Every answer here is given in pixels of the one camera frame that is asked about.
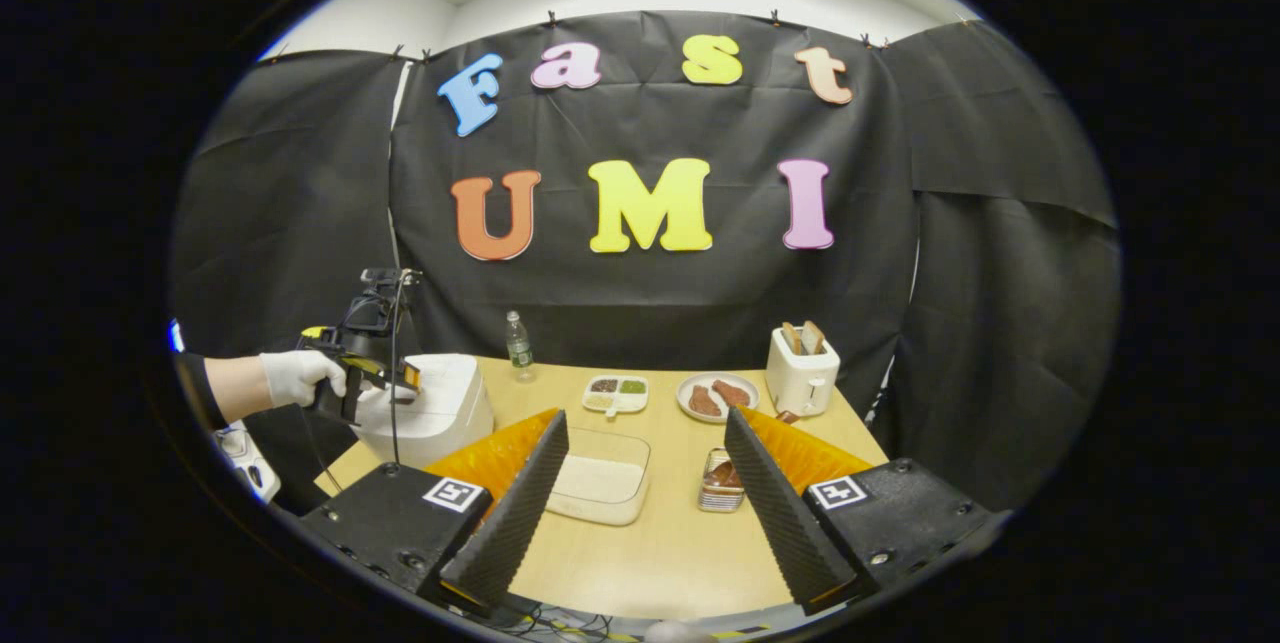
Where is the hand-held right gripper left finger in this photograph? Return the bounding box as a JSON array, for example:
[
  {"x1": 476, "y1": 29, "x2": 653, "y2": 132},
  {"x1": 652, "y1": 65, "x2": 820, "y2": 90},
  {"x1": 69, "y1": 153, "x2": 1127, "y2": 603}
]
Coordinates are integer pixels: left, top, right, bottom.
[{"x1": 298, "y1": 410, "x2": 571, "y2": 619}]

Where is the black cable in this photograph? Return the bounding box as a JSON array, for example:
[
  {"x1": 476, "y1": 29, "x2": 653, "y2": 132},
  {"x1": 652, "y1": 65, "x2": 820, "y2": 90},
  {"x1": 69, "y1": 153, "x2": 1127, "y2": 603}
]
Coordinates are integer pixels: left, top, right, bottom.
[
  {"x1": 385, "y1": 273, "x2": 403, "y2": 466},
  {"x1": 490, "y1": 601, "x2": 623, "y2": 640}
]

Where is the white rice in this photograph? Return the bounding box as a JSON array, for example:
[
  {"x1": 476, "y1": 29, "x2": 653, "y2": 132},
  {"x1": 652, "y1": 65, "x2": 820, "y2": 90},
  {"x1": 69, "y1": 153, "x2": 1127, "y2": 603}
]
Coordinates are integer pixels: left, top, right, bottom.
[{"x1": 552, "y1": 455, "x2": 647, "y2": 510}]

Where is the metal wire chopstick holder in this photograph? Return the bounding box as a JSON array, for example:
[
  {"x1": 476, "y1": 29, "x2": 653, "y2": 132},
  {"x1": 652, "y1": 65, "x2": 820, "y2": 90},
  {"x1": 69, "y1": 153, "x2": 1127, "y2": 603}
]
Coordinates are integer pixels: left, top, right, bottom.
[{"x1": 698, "y1": 448, "x2": 747, "y2": 514}]

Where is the white round plate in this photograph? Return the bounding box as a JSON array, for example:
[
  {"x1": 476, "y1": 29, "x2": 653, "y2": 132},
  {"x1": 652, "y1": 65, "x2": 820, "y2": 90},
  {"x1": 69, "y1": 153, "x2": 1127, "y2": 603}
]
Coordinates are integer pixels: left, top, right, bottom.
[{"x1": 676, "y1": 372, "x2": 761, "y2": 424}]

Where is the brown wooden spoon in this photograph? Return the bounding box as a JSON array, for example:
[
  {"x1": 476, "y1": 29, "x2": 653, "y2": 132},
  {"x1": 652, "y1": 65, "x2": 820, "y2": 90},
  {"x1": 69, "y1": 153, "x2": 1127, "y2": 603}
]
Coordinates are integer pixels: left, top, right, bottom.
[{"x1": 706, "y1": 409, "x2": 801, "y2": 492}]

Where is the black backdrop cloth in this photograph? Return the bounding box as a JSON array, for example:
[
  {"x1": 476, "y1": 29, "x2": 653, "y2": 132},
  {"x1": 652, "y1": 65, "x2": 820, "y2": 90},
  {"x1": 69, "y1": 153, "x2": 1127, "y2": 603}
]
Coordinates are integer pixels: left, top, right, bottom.
[{"x1": 170, "y1": 11, "x2": 1123, "y2": 514}]

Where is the white divided grain dish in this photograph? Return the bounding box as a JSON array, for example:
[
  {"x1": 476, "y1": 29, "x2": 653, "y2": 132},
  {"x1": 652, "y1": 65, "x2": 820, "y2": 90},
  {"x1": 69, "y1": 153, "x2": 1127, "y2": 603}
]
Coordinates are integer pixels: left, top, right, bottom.
[{"x1": 583, "y1": 375, "x2": 651, "y2": 419}]

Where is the clear water bottle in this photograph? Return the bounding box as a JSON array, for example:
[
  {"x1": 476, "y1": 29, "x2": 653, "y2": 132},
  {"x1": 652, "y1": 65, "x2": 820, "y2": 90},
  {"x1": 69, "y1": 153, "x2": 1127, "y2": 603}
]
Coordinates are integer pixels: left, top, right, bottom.
[{"x1": 505, "y1": 311, "x2": 534, "y2": 382}]

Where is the white toaster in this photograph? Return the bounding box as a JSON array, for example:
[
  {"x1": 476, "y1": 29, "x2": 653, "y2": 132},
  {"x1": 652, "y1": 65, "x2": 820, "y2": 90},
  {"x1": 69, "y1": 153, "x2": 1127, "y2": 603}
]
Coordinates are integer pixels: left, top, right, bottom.
[{"x1": 765, "y1": 328, "x2": 842, "y2": 418}]

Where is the white device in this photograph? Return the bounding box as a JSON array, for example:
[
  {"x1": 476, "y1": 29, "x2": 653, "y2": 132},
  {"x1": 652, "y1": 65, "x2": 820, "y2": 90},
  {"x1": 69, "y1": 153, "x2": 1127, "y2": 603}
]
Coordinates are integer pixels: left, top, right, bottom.
[{"x1": 213, "y1": 421, "x2": 283, "y2": 504}]

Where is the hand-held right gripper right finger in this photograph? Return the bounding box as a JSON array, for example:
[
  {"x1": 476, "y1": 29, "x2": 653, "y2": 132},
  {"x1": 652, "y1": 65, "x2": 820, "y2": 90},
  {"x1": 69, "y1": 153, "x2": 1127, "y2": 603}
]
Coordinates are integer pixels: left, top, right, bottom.
[{"x1": 723, "y1": 406, "x2": 1001, "y2": 616}]

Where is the white rice cooker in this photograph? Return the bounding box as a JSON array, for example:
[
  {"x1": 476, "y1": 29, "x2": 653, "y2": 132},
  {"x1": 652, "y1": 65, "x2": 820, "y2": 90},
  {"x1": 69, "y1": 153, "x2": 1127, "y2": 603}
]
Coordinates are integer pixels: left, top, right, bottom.
[{"x1": 352, "y1": 353, "x2": 496, "y2": 471}]

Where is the clear rice container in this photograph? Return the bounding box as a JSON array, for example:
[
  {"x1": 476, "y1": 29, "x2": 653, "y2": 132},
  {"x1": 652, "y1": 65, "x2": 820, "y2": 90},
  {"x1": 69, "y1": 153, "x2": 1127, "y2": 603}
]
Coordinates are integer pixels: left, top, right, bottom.
[{"x1": 545, "y1": 426, "x2": 653, "y2": 527}]

